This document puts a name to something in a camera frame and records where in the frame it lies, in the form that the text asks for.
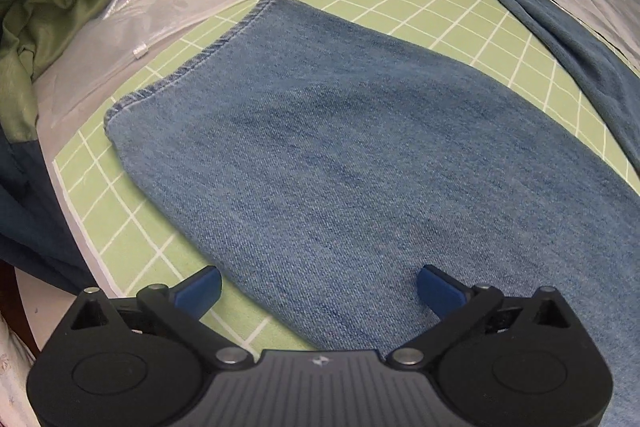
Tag blue denim jeans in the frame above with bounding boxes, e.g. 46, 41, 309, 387
104, 0, 639, 426

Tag green grid cutting mat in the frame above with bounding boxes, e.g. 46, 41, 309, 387
53, 0, 639, 353

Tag dark blue fabric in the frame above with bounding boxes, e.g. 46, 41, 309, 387
0, 136, 96, 295

